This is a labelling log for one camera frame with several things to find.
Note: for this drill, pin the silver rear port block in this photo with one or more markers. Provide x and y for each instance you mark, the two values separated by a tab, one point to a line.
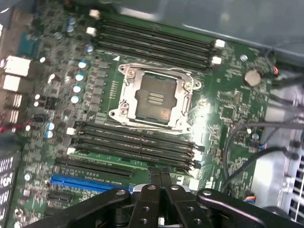
16	76

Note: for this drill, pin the silver coin cell battery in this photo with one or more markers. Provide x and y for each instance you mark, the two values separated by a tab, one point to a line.
252	77

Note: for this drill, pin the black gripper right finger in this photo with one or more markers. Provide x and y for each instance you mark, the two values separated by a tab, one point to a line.
180	206

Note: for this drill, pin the short black expansion slot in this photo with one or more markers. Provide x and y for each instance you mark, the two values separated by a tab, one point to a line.
60	197

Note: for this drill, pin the grey metal PC case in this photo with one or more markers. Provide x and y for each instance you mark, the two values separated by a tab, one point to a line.
237	21

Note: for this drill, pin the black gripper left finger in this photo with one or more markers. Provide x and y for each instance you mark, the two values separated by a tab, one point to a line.
147	204

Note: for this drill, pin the silver CPU socket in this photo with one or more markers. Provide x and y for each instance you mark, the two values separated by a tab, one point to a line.
154	97

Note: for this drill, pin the long black expansion slot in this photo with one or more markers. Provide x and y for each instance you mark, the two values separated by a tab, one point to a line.
95	168

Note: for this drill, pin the green motherboard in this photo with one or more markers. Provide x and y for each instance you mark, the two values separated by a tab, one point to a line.
221	114

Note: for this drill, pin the blue expansion slot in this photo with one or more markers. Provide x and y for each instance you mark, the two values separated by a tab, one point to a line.
90	183

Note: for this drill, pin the black RAM slot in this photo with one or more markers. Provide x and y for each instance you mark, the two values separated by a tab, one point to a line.
153	46
130	155
135	141
154	38
154	31
152	54
140	134
133	148

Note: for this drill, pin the black part with white print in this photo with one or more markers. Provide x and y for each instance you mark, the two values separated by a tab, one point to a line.
8	166

